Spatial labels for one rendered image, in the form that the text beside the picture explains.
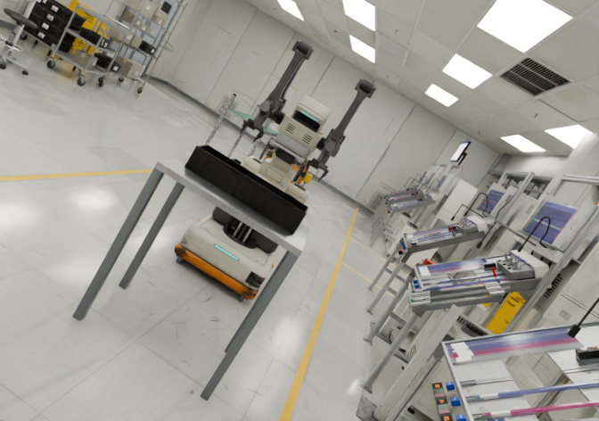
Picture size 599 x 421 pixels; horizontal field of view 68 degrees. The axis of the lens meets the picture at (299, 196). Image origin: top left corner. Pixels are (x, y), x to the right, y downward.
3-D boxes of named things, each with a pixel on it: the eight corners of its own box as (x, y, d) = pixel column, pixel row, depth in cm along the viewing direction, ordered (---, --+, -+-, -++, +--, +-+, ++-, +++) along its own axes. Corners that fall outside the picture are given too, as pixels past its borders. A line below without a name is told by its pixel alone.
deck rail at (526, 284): (424, 302, 279) (423, 293, 279) (424, 301, 281) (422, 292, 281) (545, 288, 266) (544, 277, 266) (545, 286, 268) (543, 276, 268)
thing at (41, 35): (13, 35, 672) (34, -11, 660) (35, 42, 717) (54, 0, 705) (48, 57, 669) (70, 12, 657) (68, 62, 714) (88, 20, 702)
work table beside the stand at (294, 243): (121, 283, 239) (192, 156, 226) (232, 351, 239) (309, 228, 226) (71, 317, 195) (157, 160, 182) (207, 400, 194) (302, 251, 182)
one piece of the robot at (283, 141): (260, 158, 293) (277, 129, 290) (296, 179, 293) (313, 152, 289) (256, 159, 277) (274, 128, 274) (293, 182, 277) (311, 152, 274)
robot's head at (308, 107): (298, 108, 295) (305, 92, 283) (324, 124, 294) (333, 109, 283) (288, 119, 286) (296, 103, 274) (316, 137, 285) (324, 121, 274)
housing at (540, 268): (537, 289, 269) (534, 267, 268) (512, 269, 317) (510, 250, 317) (552, 287, 268) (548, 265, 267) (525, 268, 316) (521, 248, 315)
